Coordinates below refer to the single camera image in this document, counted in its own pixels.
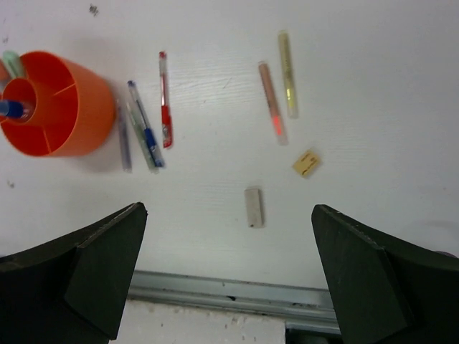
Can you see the orange round divided organizer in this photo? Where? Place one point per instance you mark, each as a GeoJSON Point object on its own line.
{"type": "Point", "coordinates": [74, 109]}

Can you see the clear glue bottle blue cap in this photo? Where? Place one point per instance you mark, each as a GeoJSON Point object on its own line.
{"type": "Point", "coordinates": [16, 110]}

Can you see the slim yellow highlighter pen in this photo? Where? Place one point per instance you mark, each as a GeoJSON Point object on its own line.
{"type": "Point", "coordinates": [287, 70]}

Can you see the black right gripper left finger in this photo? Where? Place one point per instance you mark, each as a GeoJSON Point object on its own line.
{"type": "Point", "coordinates": [72, 289]}

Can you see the green highlighter marker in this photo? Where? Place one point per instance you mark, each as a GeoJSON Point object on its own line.
{"type": "Point", "coordinates": [13, 64]}

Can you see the blue gel pen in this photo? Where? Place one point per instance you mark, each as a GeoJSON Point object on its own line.
{"type": "Point", "coordinates": [151, 143]}

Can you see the orange highlighter marker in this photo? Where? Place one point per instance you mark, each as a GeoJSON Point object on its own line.
{"type": "Point", "coordinates": [4, 75]}

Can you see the white eraser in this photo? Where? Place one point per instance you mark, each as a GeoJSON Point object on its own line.
{"type": "Point", "coordinates": [254, 205]}

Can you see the yellow eraser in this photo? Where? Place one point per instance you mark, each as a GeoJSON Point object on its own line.
{"type": "Point", "coordinates": [307, 163]}

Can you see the green slim pen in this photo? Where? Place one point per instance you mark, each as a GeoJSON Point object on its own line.
{"type": "Point", "coordinates": [141, 139]}

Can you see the aluminium table rail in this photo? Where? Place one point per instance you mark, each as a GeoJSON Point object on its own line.
{"type": "Point", "coordinates": [301, 308]}

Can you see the red gel pen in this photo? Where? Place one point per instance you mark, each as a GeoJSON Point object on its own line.
{"type": "Point", "coordinates": [166, 120]}

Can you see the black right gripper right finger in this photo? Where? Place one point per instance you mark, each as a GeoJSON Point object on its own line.
{"type": "Point", "coordinates": [384, 289]}

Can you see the slim orange highlighter pen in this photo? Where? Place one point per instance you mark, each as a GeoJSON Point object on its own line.
{"type": "Point", "coordinates": [275, 114]}

